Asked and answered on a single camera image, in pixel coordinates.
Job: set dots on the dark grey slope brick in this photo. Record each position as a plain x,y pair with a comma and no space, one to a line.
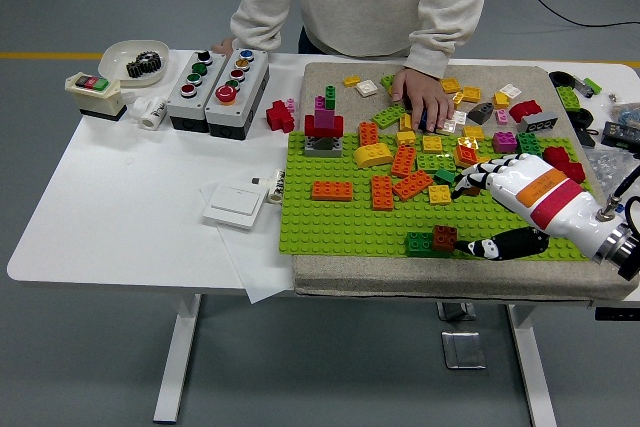
325,142
481,113

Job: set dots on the red arch brick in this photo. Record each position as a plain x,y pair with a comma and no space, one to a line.
525,111

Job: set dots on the dark green long brick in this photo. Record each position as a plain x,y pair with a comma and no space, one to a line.
419,244

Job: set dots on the person's left forearm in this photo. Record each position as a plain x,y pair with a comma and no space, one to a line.
445,27

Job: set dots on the grey four-button box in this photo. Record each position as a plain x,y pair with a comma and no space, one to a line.
180,107

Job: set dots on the clear plastic bag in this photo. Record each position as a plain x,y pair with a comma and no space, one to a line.
627,112

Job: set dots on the black display device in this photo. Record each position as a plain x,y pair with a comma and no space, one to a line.
620,134

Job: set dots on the white table leg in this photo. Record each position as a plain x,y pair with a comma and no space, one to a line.
172,372
537,387

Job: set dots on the black gear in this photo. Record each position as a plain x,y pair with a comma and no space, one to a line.
150,61
136,69

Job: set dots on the orange long brick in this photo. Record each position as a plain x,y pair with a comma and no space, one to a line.
332,188
382,191
369,132
412,183
404,159

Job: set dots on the black table control panel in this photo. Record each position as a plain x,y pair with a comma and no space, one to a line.
617,314

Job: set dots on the grey emergency stop box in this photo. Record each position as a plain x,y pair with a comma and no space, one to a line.
250,97

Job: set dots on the grey long brick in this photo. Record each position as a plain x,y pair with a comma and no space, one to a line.
540,123

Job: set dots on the white paper sheet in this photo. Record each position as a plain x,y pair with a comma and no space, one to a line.
260,267

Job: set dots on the blue square brick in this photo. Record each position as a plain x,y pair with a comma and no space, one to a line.
423,119

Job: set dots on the green narrow brick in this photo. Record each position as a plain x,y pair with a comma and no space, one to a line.
331,94

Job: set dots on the magenta narrow brick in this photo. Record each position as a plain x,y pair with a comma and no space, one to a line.
320,101

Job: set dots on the wide red brick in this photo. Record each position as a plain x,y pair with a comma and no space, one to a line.
311,124

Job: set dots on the light grey base brick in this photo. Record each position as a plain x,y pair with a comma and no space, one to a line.
312,149

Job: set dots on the dark green slope brick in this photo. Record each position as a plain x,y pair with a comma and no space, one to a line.
445,174

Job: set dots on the person's right forearm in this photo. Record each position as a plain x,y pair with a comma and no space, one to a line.
255,17

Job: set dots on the person's right hand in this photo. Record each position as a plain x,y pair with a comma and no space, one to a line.
223,47

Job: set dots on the white pipe fitting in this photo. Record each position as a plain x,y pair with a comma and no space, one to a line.
155,112

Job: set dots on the black key fob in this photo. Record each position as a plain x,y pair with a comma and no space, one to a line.
586,138

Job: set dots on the person's left hand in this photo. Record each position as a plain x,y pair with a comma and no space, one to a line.
425,94

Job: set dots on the yellow square plate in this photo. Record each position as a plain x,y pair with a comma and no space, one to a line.
450,86
474,131

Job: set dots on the dark green tall brick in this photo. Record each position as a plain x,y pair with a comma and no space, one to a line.
529,143

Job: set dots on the lime long brick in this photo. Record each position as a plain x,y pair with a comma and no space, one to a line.
435,161
389,116
387,81

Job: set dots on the white bowl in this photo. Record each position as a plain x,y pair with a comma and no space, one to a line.
112,59

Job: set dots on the clear yellow plate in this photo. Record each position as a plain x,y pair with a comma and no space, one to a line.
467,141

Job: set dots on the white printed cylinder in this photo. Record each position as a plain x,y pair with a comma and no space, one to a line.
277,187

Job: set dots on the orange and yellow brick stack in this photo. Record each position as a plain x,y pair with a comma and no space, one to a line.
465,153

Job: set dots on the clear bag of screws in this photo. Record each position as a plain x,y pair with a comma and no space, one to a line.
605,162

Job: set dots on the green studded baseplate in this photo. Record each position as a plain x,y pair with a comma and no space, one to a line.
340,227

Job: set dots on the small metal floor plate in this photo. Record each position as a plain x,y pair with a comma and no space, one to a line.
457,312

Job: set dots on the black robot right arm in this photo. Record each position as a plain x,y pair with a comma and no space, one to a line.
622,252

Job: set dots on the red stepped brick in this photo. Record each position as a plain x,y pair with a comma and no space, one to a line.
562,157

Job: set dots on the red cross-shaped brick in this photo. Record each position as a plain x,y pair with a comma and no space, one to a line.
277,117

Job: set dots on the small pink brick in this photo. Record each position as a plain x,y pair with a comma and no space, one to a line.
291,106
503,116

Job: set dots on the cream red-green switch box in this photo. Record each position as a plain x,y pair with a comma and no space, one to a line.
100,102

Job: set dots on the small yellow plate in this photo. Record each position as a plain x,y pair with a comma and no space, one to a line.
352,80

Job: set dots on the yellow arch brick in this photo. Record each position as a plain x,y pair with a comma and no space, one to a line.
372,154

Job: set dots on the grey-brown mat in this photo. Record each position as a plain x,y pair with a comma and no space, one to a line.
325,72

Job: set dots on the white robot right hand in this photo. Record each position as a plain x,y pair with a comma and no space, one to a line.
550,202

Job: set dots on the magenta square brick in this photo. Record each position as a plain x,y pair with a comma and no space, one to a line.
504,141

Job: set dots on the white square plate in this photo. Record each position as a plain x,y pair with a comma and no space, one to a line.
367,87
511,91
461,118
447,128

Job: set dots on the small clear yellow brick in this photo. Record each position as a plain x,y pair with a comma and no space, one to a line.
458,100

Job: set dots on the white wall switch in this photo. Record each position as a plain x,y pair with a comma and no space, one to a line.
232,207

